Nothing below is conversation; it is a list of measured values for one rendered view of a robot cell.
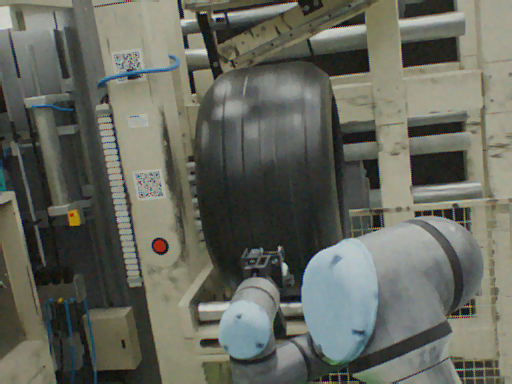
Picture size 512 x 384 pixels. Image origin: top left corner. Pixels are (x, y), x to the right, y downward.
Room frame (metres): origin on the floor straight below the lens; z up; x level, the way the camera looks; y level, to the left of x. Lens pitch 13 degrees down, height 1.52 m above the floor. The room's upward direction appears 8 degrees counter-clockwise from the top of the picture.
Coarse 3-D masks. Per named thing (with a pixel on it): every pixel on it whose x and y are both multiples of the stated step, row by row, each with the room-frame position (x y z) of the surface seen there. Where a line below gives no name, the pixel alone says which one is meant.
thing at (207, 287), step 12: (204, 276) 1.61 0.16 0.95; (216, 276) 1.71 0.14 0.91; (192, 288) 1.54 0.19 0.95; (204, 288) 1.59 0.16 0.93; (216, 288) 1.69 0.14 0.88; (192, 300) 1.47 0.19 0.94; (204, 300) 1.57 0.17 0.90; (216, 300) 1.67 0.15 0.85; (180, 312) 1.45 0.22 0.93; (192, 312) 1.46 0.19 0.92; (192, 324) 1.45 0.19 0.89; (192, 336) 1.44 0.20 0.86
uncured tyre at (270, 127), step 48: (240, 96) 1.43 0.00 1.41; (288, 96) 1.40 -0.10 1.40; (240, 144) 1.35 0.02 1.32; (288, 144) 1.33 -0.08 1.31; (336, 144) 1.76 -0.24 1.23; (240, 192) 1.32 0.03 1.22; (288, 192) 1.30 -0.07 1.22; (336, 192) 1.36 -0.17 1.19; (240, 240) 1.33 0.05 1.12; (288, 240) 1.31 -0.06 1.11; (336, 240) 1.34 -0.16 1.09
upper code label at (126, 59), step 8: (112, 56) 1.58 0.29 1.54; (120, 56) 1.57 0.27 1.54; (128, 56) 1.57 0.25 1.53; (136, 56) 1.57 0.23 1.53; (120, 64) 1.58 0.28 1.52; (128, 64) 1.57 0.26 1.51; (136, 64) 1.57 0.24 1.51; (120, 72) 1.58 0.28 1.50; (120, 80) 1.58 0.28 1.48; (128, 80) 1.57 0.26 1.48; (136, 80) 1.57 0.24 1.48; (144, 80) 1.56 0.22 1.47
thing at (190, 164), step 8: (192, 160) 2.10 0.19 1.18; (192, 168) 1.97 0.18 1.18; (192, 176) 1.97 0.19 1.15; (192, 184) 2.10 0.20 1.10; (192, 192) 1.97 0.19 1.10; (192, 200) 1.97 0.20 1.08; (200, 224) 1.96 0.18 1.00; (200, 232) 1.98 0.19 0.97; (200, 240) 2.10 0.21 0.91; (200, 248) 1.96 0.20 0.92
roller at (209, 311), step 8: (200, 304) 1.49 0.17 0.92; (208, 304) 1.49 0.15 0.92; (216, 304) 1.48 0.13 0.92; (224, 304) 1.48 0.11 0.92; (280, 304) 1.44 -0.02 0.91; (288, 304) 1.44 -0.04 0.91; (296, 304) 1.43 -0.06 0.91; (200, 312) 1.48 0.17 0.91; (208, 312) 1.47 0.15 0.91; (216, 312) 1.47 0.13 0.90; (288, 312) 1.43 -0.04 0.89; (296, 312) 1.43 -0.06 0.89; (200, 320) 1.49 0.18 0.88; (208, 320) 1.48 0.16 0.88
